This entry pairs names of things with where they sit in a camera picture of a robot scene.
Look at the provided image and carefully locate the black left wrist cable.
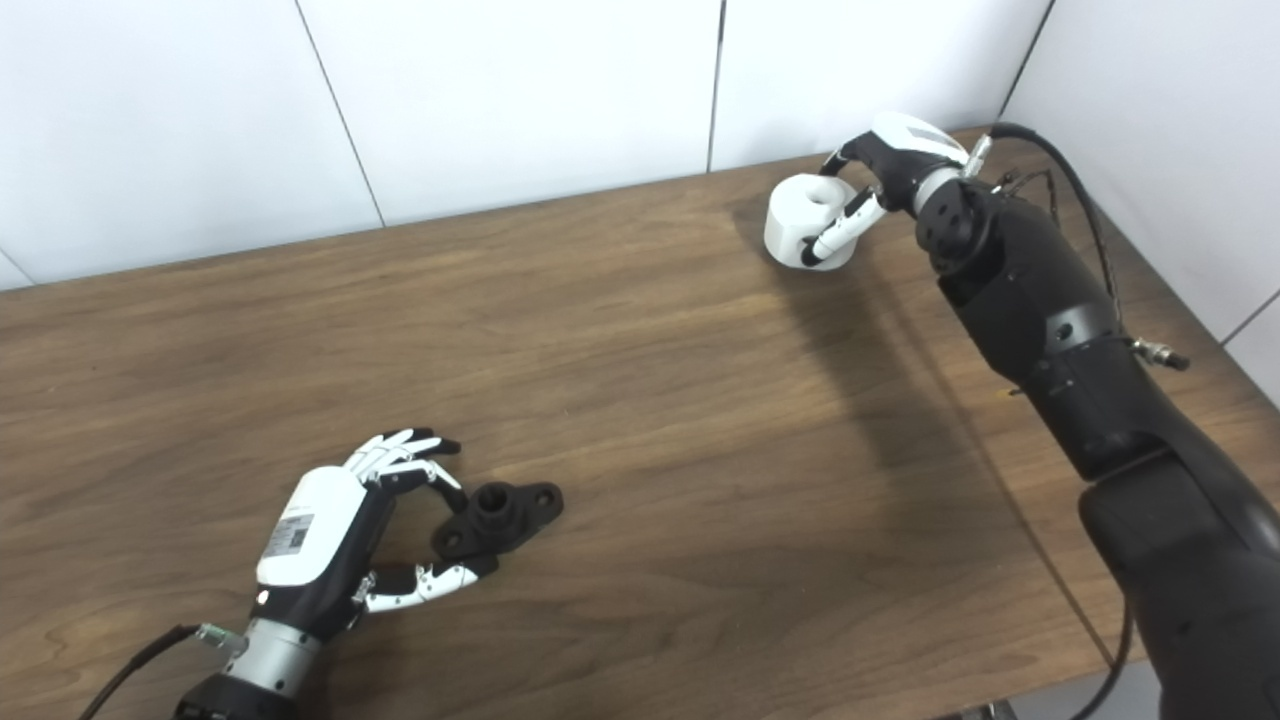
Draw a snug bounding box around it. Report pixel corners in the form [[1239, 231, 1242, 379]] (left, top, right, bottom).
[[78, 623, 246, 720]]

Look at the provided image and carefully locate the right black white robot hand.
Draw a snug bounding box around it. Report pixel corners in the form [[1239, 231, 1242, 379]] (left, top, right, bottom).
[[800, 112, 971, 269]]

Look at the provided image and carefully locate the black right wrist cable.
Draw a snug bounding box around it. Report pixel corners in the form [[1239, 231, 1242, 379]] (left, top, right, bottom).
[[965, 122, 1126, 331]]

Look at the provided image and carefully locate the black flanged holder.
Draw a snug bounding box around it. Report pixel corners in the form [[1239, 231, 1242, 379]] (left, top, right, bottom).
[[431, 481, 564, 559]]

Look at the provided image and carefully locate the round white piece with hole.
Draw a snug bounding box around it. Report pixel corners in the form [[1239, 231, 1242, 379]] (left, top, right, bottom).
[[764, 173, 869, 271]]

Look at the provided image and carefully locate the thin black hanging cable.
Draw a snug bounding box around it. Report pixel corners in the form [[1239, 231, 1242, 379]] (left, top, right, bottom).
[[1070, 600, 1136, 720]]

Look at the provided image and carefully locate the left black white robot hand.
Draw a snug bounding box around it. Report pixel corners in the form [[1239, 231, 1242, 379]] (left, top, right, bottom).
[[255, 428, 499, 641]]

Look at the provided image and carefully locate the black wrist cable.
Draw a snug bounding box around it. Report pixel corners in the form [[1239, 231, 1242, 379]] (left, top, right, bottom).
[[965, 122, 1126, 331], [78, 623, 246, 720]]

